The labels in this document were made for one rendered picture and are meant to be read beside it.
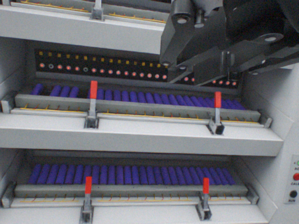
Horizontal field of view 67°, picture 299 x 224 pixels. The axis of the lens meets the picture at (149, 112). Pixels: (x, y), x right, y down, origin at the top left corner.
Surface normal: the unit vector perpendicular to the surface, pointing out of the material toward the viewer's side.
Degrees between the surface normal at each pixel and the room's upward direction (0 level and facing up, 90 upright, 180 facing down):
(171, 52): 168
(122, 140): 109
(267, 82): 90
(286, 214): 90
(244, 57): 92
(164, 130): 20
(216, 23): 88
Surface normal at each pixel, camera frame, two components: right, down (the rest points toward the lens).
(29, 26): 0.13, 0.48
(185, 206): 0.14, -0.87
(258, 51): -1.00, -0.06
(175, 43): -0.06, 1.00
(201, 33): -0.94, -0.07
